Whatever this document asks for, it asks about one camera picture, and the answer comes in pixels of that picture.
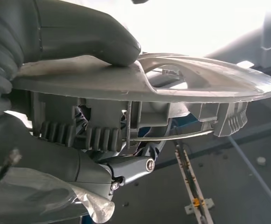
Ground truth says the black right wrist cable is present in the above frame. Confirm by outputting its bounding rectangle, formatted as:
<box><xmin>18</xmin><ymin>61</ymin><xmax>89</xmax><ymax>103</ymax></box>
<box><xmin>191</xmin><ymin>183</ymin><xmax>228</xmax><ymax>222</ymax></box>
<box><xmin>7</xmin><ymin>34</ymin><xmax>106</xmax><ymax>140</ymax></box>
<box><xmin>0</xmin><ymin>148</ymin><xmax>23</xmax><ymax>198</ymax></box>

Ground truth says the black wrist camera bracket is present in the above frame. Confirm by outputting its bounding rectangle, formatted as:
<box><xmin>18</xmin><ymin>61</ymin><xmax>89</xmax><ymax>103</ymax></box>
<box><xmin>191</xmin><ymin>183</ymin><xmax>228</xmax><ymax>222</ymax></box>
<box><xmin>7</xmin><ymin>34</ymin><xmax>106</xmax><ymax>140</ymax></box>
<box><xmin>0</xmin><ymin>166</ymin><xmax>115</xmax><ymax>224</ymax></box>

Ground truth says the ceiling cable tray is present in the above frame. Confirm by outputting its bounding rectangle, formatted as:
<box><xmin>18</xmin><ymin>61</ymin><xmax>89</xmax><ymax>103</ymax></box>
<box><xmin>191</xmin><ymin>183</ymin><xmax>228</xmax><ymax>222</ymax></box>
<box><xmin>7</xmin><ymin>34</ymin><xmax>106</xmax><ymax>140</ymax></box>
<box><xmin>174</xmin><ymin>142</ymin><xmax>215</xmax><ymax>224</ymax></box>

